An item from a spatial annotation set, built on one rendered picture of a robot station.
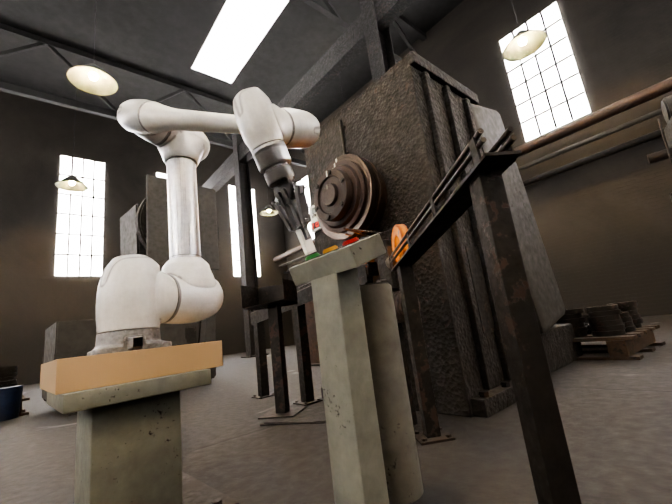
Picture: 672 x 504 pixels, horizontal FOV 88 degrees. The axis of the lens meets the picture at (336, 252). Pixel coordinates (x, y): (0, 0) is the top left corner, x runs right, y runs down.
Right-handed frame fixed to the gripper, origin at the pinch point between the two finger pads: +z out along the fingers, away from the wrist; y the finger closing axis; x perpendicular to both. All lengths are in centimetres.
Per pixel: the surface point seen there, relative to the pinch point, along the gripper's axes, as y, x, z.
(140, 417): 33, 43, 25
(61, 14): 720, -195, -669
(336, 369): -8.6, 12.6, 29.4
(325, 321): -6.6, 9.0, 19.4
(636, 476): -44, -29, 79
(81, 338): 292, 25, -3
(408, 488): -9, 7, 63
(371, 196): 38, -81, -12
